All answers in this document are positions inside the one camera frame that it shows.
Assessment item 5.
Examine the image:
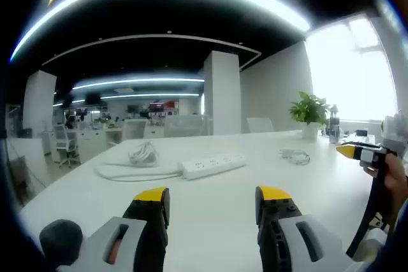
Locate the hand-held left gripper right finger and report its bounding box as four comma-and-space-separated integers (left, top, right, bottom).
254, 185, 354, 272

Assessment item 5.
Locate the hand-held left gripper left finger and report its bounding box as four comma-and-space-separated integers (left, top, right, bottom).
75, 187, 171, 272

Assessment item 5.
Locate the white charger with cable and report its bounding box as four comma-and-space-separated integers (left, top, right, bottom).
279, 148, 310, 166

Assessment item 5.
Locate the white power strip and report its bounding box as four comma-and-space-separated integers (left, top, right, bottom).
177, 153, 247, 180

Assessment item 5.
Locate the white desk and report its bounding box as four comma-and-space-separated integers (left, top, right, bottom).
18, 130, 385, 272

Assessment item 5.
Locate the person's right hand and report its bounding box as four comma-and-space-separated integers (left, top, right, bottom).
365, 154, 408, 196

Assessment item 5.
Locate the person's left hand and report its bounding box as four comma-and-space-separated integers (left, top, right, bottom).
40, 219, 84, 266

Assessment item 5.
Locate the green potted plant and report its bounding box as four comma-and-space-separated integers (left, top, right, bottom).
288, 90, 332, 140

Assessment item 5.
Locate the white worn device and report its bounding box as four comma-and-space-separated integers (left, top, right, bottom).
366, 213, 389, 233

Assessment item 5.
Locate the white mesh chair back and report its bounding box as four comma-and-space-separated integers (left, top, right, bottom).
163, 115, 208, 138

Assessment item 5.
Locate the white office chair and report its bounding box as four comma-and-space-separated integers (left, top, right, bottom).
52, 124, 80, 168

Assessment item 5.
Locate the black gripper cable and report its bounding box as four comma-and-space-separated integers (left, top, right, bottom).
346, 169, 391, 259

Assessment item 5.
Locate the white power strip cable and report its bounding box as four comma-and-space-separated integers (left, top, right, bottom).
94, 140, 183, 182

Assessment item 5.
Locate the red wall display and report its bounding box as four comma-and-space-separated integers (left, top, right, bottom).
149, 101, 179, 115

